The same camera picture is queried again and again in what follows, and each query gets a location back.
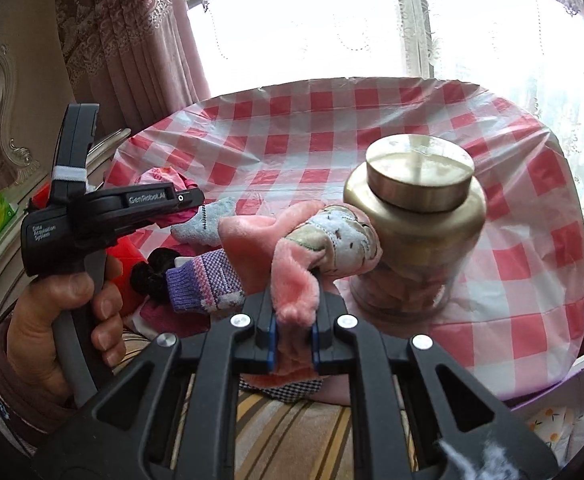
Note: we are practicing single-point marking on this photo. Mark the purple cardboard box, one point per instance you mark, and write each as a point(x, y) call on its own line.
point(542, 391)

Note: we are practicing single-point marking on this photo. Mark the pink plush sock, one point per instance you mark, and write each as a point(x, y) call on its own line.
point(252, 235)

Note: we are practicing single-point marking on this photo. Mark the glass jar with metal lid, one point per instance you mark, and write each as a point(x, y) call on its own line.
point(422, 230)

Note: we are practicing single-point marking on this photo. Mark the white ornate mirror frame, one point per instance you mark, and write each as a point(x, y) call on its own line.
point(6, 145)

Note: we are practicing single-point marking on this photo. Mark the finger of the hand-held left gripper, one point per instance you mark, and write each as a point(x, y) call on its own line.
point(189, 197)

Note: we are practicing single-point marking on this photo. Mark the houndstooth cloth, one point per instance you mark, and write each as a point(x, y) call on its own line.
point(292, 391)

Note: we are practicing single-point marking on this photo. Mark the person's left forearm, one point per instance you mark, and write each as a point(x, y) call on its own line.
point(16, 410)

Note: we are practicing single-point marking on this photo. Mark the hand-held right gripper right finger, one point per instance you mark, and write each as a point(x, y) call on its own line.
point(316, 347)

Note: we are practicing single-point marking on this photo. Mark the pink knitted cloth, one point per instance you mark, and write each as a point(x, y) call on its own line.
point(171, 320)

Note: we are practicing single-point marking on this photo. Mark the red thermos jug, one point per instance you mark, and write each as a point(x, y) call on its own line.
point(124, 255)

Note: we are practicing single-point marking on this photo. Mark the pink patterned curtain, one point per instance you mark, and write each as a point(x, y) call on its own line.
point(121, 35)

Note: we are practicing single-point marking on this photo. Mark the light blue terry sock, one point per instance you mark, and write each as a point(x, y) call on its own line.
point(201, 230)

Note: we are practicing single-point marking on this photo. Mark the person's left hand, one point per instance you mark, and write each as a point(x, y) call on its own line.
point(36, 330)

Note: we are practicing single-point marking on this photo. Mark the striped velvet cushion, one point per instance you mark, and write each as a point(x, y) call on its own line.
point(282, 440)

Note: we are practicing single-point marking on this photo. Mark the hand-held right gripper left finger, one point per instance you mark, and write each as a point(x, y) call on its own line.
point(272, 340)

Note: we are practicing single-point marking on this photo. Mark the red checkered plastic tablecloth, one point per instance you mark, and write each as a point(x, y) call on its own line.
point(322, 130)

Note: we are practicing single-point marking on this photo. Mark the black scrunchie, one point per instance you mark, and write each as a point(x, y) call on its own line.
point(146, 275)

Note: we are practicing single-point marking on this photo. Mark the purple knitted sock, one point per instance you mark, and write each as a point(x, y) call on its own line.
point(196, 280)

